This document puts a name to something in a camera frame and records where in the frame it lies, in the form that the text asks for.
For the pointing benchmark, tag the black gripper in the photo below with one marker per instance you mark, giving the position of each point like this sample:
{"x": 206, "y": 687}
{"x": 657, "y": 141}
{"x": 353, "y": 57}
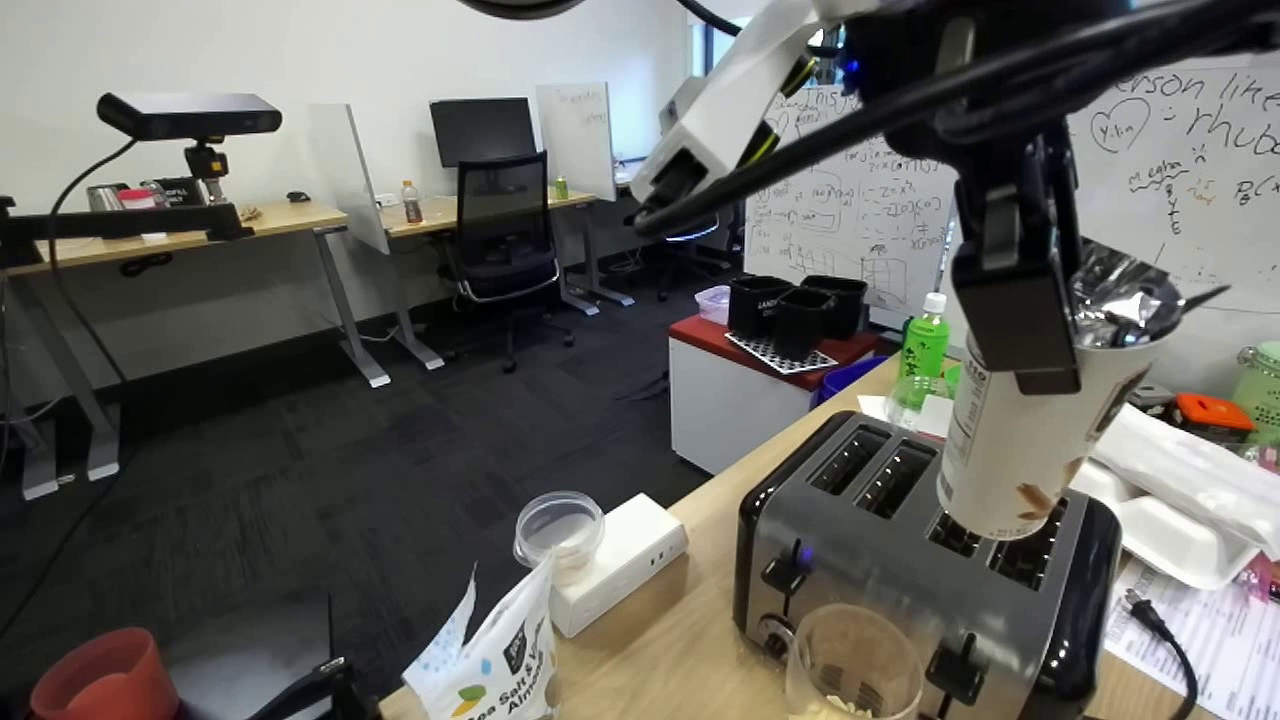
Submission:
{"x": 974, "y": 87}

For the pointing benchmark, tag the black computer monitor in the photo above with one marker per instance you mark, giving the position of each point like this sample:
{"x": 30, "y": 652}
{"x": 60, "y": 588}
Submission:
{"x": 480, "y": 128}

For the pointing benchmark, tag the wooden desk with metal legs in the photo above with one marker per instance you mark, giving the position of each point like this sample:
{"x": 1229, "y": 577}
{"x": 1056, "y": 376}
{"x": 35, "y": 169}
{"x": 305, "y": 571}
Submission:
{"x": 150, "y": 232}

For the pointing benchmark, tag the left whiteboard with writing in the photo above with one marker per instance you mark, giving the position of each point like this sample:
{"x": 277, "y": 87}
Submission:
{"x": 867, "y": 215}

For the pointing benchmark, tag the clear round plastic container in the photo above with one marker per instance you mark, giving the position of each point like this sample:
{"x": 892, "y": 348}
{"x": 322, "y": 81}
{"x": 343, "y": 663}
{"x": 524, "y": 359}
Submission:
{"x": 559, "y": 530}

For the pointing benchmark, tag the white rectangular box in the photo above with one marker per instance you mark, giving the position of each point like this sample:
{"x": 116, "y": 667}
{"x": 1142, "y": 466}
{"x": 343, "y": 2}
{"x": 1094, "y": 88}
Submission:
{"x": 635, "y": 546}

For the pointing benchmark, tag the white foil-lined packet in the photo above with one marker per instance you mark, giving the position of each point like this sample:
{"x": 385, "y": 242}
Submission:
{"x": 1008, "y": 456}

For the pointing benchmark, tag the white cabinet with red top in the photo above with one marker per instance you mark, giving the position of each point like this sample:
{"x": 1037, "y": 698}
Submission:
{"x": 726, "y": 403}

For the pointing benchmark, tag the right whiteboard with writing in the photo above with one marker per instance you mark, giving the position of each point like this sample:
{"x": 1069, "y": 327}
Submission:
{"x": 1181, "y": 169}

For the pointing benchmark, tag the black plastic bins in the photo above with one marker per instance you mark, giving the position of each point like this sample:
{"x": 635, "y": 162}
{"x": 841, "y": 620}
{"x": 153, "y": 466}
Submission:
{"x": 794, "y": 317}

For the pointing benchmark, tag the white printed snack bag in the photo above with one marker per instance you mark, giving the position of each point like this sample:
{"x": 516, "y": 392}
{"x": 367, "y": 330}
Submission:
{"x": 499, "y": 667}

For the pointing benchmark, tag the orange black tool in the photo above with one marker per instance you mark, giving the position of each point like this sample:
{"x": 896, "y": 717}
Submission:
{"x": 1199, "y": 410}

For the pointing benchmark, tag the red round bowl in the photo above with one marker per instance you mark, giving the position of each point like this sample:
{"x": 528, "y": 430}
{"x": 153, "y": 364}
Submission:
{"x": 108, "y": 679}

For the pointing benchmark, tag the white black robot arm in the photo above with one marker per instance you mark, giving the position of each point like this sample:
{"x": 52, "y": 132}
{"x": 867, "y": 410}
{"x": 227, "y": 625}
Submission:
{"x": 787, "y": 95}

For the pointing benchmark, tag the black silver four-slot toaster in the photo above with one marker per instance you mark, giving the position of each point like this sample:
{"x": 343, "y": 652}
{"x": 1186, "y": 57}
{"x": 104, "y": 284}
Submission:
{"x": 1008, "y": 628}

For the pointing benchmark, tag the clear plastic cup with chips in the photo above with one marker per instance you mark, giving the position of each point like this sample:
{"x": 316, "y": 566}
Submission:
{"x": 851, "y": 663}

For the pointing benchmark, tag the green drink bottle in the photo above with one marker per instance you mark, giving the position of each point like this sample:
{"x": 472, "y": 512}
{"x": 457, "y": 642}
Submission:
{"x": 922, "y": 352}

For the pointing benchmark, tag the whiteboard with writing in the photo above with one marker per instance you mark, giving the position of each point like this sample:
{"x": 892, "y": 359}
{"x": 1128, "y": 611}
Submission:
{"x": 867, "y": 215}
{"x": 1181, "y": 169}

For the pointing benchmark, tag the black camera on stand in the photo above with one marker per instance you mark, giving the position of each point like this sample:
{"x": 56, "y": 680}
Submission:
{"x": 194, "y": 117}

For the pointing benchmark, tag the black office chair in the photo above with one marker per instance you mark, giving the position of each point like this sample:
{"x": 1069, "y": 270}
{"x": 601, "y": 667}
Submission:
{"x": 504, "y": 253}

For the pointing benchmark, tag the white foam clamshell container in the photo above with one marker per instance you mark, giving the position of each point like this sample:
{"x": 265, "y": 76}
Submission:
{"x": 1186, "y": 505}

